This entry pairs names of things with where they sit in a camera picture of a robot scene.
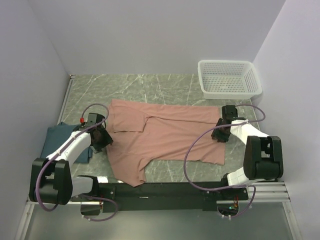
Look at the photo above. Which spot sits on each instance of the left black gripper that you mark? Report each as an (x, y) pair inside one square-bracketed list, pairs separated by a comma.
[(106, 140)]

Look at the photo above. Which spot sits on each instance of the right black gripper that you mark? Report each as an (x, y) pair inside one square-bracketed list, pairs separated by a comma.
[(222, 138)]

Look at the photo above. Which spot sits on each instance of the pink t shirt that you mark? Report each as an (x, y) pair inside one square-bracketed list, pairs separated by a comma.
[(143, 132)]

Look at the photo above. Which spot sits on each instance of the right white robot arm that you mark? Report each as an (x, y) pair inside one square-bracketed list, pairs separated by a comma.
[(263, 155)]

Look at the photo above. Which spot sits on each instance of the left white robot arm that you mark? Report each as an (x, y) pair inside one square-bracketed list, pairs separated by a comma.
[(51, 180)]

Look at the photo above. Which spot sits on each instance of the white plastic basket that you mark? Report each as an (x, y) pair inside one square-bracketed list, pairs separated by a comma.
[(228, 80)]

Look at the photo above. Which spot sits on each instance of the folded blue t shirt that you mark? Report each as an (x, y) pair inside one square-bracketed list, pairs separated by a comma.
[(56, 136)]

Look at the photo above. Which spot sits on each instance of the black base beam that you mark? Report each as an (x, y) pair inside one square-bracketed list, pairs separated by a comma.
[(167, 196)]

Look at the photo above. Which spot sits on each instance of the aluminium frame rail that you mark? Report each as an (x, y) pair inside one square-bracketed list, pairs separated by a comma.
[(259, 191)]

